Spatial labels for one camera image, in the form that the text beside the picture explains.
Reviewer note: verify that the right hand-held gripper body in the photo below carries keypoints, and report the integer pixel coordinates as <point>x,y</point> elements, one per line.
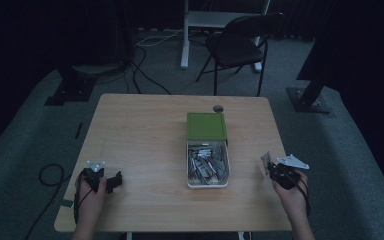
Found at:
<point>288,173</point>

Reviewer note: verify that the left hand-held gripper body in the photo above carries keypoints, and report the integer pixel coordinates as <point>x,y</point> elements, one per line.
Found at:
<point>93,175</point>

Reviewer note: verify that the small clear packet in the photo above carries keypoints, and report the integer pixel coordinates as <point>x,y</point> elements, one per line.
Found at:
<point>265,160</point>

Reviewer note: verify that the pile of small packets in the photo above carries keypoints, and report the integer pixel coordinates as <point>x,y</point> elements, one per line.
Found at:
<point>207,163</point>

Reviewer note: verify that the white plastic drawer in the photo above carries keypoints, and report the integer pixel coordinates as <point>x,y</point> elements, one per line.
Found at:
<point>190,181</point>

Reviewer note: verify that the green box lid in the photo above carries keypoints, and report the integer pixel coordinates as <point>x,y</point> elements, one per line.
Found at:
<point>206,126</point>

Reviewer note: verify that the person's left hand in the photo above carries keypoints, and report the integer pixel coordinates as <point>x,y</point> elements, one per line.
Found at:
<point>91,200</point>

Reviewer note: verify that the person's right hand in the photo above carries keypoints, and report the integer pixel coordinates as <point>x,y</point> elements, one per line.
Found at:
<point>291,198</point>

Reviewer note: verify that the green tape piece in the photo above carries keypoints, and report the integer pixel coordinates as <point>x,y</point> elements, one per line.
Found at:
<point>67,203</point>

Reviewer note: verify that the black pen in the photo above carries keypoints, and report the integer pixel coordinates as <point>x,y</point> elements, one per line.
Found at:
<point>78,130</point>

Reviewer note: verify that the white table leg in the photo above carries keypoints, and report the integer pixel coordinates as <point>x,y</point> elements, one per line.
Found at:
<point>244,236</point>
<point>129,236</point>

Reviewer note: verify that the black stand base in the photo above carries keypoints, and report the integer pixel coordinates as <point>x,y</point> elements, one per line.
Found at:
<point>70,90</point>

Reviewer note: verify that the black folding chair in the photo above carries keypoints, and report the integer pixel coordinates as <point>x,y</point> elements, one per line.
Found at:
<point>236,50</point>

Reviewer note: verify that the black slanted stand with base plate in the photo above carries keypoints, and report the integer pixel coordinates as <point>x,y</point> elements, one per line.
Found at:
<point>308,96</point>

